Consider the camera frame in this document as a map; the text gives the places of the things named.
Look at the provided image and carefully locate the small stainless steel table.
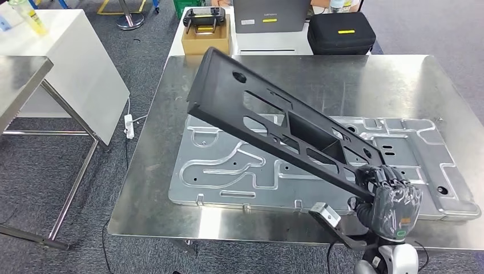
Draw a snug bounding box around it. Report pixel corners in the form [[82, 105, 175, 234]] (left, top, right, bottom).
[[0, 55, 110, 251]]

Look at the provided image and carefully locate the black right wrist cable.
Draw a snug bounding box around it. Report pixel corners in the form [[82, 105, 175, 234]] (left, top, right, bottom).
[[325, 240, 430, 274]]

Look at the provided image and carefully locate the grey flat case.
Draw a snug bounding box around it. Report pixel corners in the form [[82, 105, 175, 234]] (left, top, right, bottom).
[[232, 0, 312, 34]]

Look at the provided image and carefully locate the black plastic panel part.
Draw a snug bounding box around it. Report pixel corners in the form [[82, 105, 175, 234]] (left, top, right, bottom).
[[186, 47, 386, 203]]

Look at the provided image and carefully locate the stainless steel workbench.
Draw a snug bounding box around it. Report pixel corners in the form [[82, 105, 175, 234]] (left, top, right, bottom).
[[107, 54, 484, 252]]

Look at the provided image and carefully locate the white box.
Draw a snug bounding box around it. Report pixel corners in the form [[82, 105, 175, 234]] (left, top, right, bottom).
[[229, 5, 314, 56]]

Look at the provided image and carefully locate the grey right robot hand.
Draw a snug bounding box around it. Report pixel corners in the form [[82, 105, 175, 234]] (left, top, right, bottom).
[[353, 164, 423, 241]]

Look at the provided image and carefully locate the black floor cable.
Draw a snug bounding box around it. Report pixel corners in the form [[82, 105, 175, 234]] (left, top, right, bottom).
[[100, 136, 131, 274]]

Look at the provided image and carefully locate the black bag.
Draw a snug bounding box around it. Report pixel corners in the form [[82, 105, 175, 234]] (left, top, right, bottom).
[[306, 12, 377, 56]]

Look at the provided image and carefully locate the yellow floor tape frame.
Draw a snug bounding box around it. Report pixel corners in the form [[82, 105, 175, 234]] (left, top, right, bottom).
[[97, 0, 147, 16]]

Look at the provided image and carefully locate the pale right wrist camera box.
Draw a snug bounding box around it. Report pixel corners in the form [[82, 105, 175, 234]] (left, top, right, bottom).
[[308, 202, 379, 252]]

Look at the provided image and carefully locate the long white power strip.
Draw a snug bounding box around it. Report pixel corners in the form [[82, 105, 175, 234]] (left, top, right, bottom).
[[124, 113, 136, 140]]

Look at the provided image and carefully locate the brown cardboard box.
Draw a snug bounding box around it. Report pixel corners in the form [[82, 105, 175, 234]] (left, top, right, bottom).
[[181, 14, 231, 57]]

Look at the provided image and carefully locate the clear bottle with yellow label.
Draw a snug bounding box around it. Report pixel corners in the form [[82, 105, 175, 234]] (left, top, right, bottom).
[[8, 0, 49, 37]]

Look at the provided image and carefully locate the black handheld controller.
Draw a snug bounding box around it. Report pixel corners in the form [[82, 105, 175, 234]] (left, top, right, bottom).
[[183, 6, 227, 35]]

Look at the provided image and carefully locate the stamped silver metal plate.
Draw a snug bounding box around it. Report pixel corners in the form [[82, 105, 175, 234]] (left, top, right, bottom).
[[168, 113, 482, 221]]

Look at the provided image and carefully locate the green plastic crate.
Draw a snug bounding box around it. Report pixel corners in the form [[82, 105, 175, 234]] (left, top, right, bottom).
[[173, 0, 205, 19]]

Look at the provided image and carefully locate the chrome chair base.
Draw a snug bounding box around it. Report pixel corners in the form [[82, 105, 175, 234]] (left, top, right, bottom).
[[115, 0, 145, 30]]

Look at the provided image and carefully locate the white cabinet panel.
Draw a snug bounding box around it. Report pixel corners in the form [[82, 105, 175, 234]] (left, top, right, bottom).
[[0, 9, 131, 146]]

